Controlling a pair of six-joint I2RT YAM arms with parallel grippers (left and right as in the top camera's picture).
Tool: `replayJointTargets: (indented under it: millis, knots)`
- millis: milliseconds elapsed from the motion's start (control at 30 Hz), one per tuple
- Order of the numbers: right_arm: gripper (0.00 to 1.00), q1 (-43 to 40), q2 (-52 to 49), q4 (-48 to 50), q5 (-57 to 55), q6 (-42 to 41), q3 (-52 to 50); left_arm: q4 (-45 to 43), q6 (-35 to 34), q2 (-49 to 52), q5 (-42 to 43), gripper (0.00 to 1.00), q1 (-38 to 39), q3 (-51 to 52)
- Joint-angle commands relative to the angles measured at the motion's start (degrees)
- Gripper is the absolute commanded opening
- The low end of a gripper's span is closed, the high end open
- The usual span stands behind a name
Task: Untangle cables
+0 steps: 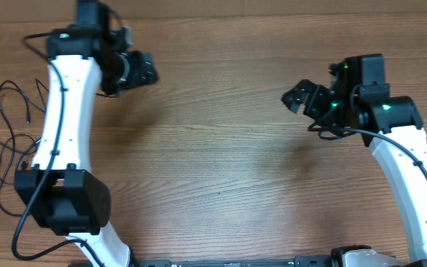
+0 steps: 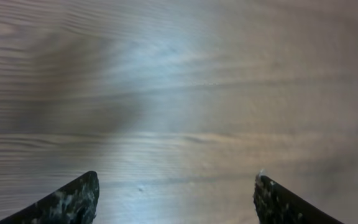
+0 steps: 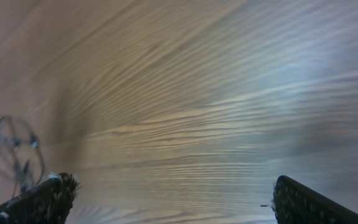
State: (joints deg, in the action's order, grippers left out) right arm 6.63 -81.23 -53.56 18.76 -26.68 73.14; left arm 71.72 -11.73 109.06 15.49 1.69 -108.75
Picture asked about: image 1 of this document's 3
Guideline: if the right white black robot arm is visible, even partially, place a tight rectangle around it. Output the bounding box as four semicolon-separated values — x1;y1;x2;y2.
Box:
282;53;427;266

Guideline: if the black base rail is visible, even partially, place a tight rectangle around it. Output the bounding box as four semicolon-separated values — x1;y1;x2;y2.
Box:
68;244;396;267

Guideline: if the black usb cable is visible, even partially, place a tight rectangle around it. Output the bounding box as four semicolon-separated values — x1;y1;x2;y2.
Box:
0;133;44;186
0;79;50;218

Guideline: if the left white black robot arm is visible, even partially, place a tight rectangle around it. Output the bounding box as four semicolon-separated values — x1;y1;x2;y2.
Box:
14;0;159;266

